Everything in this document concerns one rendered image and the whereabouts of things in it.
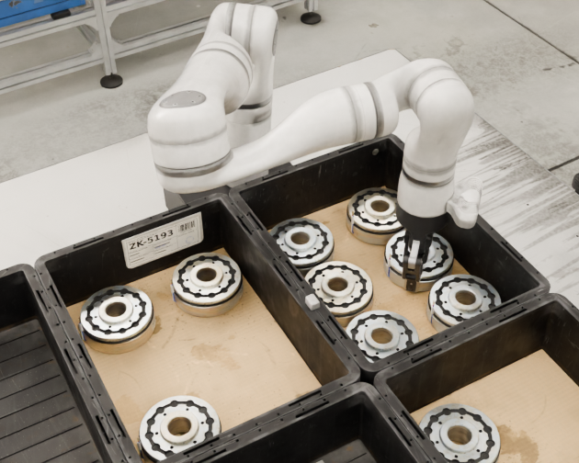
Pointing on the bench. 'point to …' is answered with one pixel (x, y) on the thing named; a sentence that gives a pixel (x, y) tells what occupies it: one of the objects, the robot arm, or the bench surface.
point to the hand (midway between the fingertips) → (414, 270)
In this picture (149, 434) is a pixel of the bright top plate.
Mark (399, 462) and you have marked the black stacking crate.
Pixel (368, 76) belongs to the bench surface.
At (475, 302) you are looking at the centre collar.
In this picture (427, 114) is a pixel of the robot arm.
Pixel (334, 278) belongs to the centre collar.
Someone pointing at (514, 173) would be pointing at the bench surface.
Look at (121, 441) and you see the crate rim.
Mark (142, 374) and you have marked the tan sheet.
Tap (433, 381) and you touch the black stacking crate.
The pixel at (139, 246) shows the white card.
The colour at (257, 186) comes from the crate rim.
